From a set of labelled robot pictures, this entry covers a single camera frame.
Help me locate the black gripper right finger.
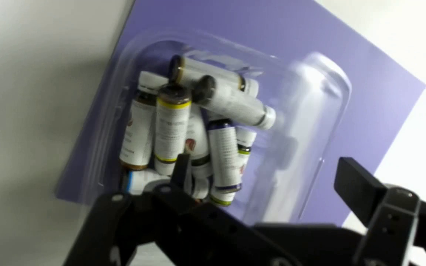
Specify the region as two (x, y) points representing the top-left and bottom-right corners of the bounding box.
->
(332, 156), (426, 266)

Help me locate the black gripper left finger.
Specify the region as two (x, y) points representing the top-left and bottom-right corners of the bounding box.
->
(63, 151), (292, 266)

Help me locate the clear plastic container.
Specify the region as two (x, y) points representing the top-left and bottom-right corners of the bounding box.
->
(243, 50), (353, 226)

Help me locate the white vial blue band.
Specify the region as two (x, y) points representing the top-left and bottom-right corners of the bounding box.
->
(122, 168), (175, 196)

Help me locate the white vial lime band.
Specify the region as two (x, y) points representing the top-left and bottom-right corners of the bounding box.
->
(208, 189), (236, 208)

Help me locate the white vial yellow band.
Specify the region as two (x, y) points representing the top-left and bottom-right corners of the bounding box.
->
(152, 83), (193, 177)

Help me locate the white vial black band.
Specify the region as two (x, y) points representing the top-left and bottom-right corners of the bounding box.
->
(184, 117), (212, 180)

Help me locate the white vial navy band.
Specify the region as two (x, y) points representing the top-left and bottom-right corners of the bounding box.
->
(205, 118), (243, 193)

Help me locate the clear plastic container base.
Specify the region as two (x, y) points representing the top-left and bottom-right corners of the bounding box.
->
(79, 28), (283, 205)

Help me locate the white vial green band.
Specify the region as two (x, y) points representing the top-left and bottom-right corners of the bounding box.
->
(235, 125), (258, 156)

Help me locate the white vial black cap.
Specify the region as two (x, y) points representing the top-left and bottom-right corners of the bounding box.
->
(190, 74), (277, 131)

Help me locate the white vial olive band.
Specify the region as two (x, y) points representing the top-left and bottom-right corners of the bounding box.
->
(168, 53), (260, 97)

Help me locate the purple paper mat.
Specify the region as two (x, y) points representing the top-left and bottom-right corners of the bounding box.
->
(53, 0), (426, 229)

